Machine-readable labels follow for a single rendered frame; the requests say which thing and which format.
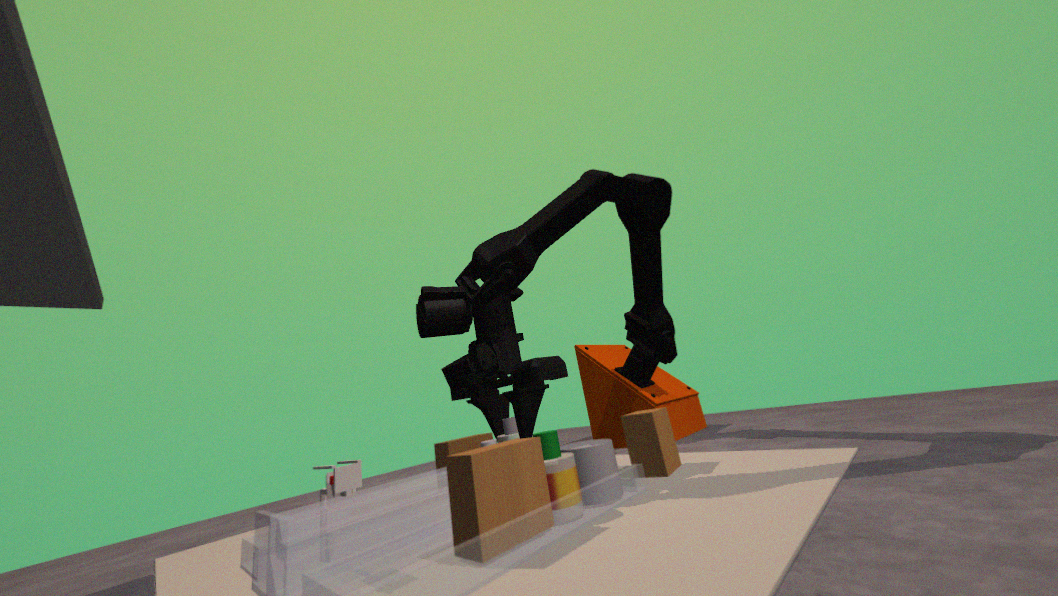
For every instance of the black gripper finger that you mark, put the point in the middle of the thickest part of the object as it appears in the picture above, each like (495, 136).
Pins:
(495, 408)
(526, 403)

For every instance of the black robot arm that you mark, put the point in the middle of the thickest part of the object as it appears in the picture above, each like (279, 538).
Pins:
(505, 260)

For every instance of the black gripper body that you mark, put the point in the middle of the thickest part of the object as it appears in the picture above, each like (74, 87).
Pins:
(524, 374)

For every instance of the grey cylinder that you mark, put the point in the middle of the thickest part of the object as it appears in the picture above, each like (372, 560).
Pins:
(595, 459)

